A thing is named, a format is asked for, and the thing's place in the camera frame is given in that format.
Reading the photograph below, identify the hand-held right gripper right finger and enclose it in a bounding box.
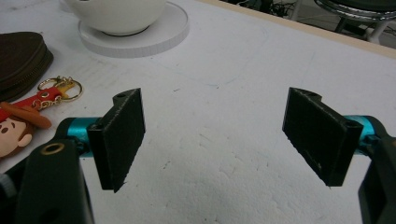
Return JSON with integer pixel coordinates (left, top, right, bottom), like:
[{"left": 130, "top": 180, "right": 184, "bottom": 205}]
[{"left": 281, "top": 87, "right": 396, "bottom": 188}]

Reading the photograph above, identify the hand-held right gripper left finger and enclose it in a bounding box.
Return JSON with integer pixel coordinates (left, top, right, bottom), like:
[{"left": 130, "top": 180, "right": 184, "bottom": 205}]
[{"left": 56, "top": 87, "right": 147, "bottom": 193}]

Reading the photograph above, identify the white round coaster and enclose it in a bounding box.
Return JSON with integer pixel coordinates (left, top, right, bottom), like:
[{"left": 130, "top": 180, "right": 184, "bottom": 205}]
[{"left": 78, "top": 1, "right": 191, "bottom": 59}]

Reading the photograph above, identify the white cup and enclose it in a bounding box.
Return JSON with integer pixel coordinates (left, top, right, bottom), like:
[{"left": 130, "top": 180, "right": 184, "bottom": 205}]
[{"left": 64, "top": 0, "right": 167, "bottom": 36}]

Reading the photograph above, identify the brown zipper pouch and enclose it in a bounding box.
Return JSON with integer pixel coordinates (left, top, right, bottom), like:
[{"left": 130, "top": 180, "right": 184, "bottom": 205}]
[{"left": 0, "top": 31, "right": 54, "bottom": 103}]

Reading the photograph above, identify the cartoon cowboy keychain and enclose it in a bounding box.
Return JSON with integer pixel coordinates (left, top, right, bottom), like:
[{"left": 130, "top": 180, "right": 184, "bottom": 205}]
[{"left": 0, "top": 76, "right": 84, "bottom": 159}]

